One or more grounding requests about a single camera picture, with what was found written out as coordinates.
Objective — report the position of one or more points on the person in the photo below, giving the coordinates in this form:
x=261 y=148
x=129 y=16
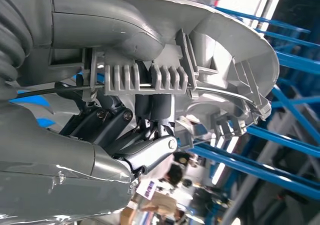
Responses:
x=175 y=175
x=183 y=158

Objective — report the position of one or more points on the tall blue metal rack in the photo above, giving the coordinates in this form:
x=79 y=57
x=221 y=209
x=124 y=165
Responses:
x=300 y=64

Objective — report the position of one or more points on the cardboard box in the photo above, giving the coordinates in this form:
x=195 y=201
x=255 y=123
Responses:
x=127 y=217

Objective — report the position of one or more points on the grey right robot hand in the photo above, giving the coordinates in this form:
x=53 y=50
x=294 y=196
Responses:
x=50 y=170

